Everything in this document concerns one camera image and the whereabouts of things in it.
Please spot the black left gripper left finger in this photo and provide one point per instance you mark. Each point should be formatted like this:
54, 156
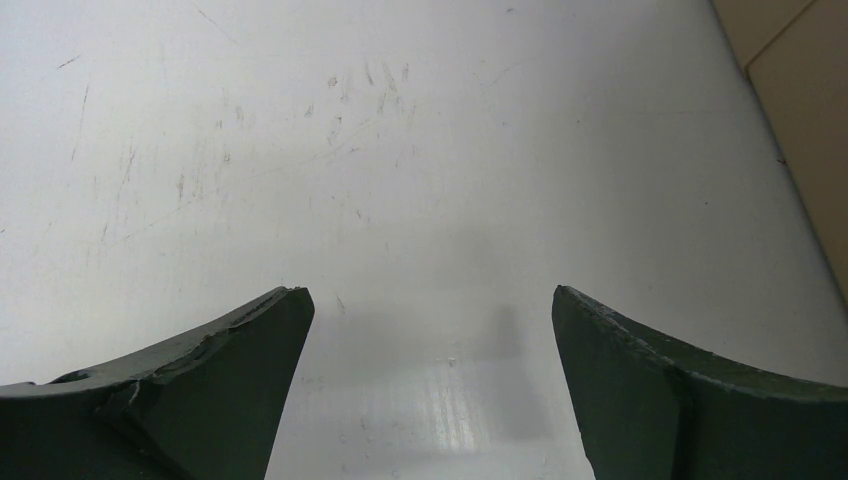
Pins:
204, 404

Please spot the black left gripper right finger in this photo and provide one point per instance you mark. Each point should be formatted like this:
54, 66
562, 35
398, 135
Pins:
650, 406

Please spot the tan plastic tool box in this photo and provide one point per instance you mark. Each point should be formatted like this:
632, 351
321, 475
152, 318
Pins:
794, 54

